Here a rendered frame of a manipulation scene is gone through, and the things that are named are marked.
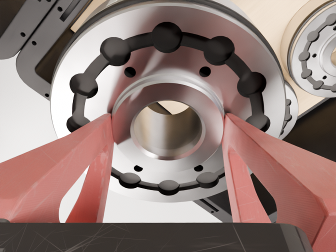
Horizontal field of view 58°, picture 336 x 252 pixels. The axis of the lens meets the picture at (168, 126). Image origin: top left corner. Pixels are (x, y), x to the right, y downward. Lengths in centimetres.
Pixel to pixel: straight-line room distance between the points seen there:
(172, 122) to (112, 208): 56
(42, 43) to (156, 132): 12
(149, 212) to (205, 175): 56
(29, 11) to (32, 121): 37
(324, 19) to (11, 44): 26
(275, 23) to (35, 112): 41
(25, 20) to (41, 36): 1
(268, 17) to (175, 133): 21
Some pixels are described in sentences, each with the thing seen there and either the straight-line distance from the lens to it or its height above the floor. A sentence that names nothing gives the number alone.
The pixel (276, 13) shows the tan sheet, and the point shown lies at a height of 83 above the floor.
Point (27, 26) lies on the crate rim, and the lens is 24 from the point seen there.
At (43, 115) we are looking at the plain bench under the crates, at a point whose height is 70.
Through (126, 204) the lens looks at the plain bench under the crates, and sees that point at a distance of 69.
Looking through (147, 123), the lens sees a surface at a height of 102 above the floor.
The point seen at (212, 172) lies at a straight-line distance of 16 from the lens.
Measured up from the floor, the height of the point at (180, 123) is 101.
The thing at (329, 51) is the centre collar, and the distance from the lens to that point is 33.
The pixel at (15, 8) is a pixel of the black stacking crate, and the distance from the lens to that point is 31.
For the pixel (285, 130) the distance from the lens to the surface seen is 37.
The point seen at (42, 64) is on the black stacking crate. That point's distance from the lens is 27.
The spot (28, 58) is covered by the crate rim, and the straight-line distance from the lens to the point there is 25.
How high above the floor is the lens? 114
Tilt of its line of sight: 54 degrees down
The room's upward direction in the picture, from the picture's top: 180 degrees clockwise
